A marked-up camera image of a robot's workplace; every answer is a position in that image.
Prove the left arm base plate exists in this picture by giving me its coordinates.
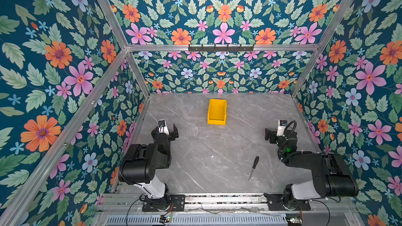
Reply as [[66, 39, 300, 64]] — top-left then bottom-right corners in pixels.
[[142, 195, 186, 212]]

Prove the black handled screwdriver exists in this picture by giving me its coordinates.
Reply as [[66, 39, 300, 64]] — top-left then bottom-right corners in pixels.
[[248, 156, 260, 180]]

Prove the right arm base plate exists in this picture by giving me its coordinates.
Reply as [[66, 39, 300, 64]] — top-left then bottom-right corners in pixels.
[[263, 193, 311, 211]]

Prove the white slotted cable duct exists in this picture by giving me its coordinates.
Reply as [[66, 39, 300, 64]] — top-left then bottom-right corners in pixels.
[[105, 214, 288, 226]]

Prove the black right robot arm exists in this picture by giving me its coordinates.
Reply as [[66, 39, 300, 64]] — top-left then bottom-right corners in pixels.
[[264, 120, 359, 211]]

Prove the black hook rail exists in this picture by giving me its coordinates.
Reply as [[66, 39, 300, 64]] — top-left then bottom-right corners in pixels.
[[188, 44, 254, 53]]

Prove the yellow plastic bin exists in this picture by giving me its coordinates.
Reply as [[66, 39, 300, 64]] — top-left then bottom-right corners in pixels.
[[207, 99, 227, 126]]

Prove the aluminium front rail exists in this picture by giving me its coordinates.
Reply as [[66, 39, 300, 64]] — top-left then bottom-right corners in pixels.
[[97, 193, 358, 213]]

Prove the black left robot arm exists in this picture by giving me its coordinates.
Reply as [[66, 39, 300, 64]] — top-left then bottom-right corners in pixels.
[[118, 120, 179, 211]]

